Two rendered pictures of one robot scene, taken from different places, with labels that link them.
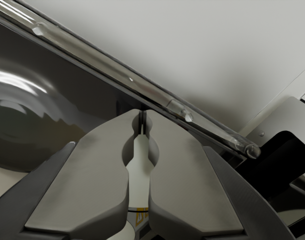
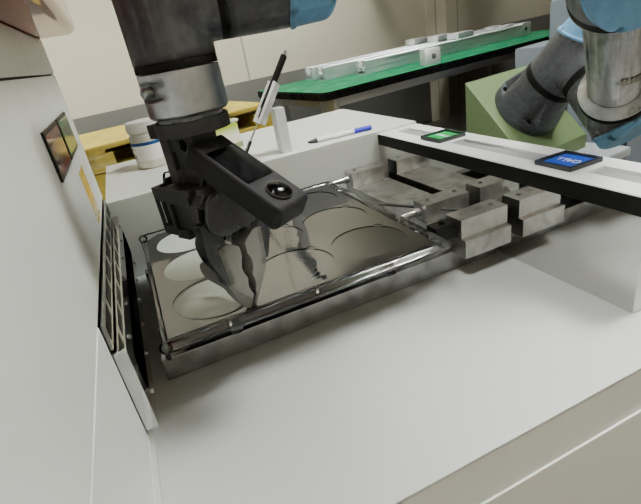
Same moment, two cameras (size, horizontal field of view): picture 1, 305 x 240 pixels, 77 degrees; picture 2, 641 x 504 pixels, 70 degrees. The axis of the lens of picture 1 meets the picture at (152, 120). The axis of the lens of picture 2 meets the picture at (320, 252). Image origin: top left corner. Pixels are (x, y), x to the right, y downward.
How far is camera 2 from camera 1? 0.43 m
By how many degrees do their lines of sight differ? 50
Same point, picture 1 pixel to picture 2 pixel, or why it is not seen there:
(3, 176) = (275, 251)
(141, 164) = (222, 296)
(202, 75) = (231, 395)
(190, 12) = (283, 399)
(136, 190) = (206, 290)
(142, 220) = (179, 286)
